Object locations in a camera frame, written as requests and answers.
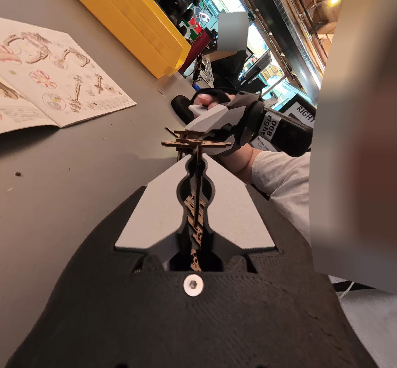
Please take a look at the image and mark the computer monitor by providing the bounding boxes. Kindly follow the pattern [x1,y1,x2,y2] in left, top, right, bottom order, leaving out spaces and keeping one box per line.
[241,50,274,87]

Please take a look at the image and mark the red container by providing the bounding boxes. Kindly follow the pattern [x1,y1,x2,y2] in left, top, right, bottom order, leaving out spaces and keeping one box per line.
[179,29,212,77]

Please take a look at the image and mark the wooden model assembly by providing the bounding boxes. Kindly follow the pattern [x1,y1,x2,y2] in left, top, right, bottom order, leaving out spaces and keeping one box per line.
[161,127,232,272]

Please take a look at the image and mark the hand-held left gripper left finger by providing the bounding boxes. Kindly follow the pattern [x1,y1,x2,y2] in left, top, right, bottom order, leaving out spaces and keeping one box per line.
[114,154,192,271]

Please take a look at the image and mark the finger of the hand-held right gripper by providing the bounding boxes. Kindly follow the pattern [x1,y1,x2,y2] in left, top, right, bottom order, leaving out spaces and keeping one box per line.
[215,140,241,157]
[185,105,248,134]

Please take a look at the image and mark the person's right hand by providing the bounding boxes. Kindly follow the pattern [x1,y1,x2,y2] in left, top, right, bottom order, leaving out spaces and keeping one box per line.
[195,92,232,111]

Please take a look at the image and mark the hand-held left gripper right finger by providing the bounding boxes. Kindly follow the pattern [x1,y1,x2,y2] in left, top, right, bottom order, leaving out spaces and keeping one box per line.
[202,153,276,272]

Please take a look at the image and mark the black rounded object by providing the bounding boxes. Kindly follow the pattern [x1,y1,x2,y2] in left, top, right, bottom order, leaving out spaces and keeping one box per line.
[171,95,199,124]

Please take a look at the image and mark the thin white cable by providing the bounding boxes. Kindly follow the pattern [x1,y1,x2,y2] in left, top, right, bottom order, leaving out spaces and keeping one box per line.
[336,281,356,301]

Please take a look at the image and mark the illustrated instruction booklet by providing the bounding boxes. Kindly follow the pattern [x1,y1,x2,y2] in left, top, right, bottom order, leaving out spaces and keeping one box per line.
[0,17,137,134]

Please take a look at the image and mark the yellow plastic bin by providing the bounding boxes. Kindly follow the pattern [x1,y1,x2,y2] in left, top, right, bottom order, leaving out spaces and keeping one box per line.
[58,0,191,79]

